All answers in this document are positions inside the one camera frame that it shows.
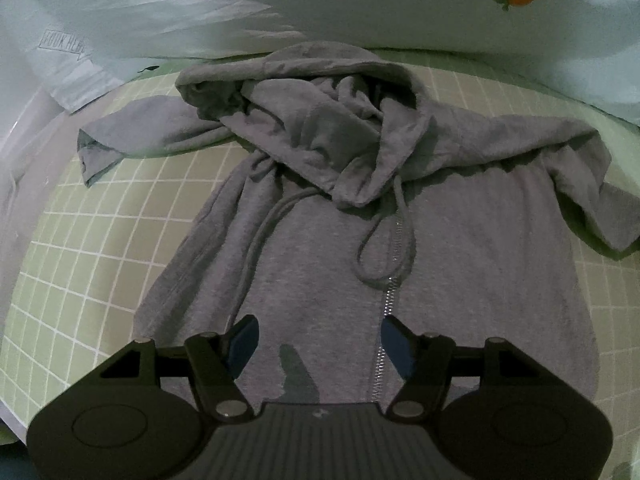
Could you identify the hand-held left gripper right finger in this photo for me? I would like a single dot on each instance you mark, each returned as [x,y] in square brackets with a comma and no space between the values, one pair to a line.
[396,345]

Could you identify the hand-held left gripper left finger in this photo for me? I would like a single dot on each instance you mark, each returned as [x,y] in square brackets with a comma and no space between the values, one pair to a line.
[245,342]

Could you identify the grey zip hoodie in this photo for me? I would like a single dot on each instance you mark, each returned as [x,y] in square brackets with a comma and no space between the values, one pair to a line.
[310,260]

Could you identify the green grid bed sheet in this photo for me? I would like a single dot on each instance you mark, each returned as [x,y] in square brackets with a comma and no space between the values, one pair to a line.
[125,220]

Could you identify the light blue carrot print quilt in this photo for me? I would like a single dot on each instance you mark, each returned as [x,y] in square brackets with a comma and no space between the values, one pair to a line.
[350,5]

